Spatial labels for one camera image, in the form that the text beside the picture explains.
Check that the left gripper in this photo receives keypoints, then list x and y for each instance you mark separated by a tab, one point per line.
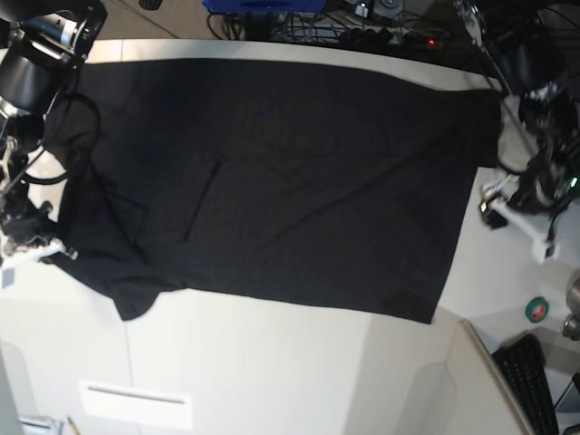
539	192

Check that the silver metal cylinder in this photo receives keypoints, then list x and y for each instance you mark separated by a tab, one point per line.
570	325

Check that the green tape roll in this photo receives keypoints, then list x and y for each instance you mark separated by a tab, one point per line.
537	310

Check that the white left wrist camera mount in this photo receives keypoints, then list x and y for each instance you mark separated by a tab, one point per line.
543	242

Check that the black keyboard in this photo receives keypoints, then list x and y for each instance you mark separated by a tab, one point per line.
522	365

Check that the pencil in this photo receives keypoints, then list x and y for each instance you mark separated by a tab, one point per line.
73	426

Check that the blue box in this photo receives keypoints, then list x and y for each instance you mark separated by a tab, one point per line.
248	6

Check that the beige partition panel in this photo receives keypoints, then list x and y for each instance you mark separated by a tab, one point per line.
484	403

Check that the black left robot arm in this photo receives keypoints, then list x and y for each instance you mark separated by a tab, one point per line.
522	52

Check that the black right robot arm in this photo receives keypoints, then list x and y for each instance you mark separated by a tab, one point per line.
52	41

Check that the black t-shirt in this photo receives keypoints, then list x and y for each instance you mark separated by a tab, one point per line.
293	182

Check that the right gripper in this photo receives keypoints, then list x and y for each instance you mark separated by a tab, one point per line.
24	225

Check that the white cable grommet plate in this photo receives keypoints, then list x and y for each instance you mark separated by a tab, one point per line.
134	405

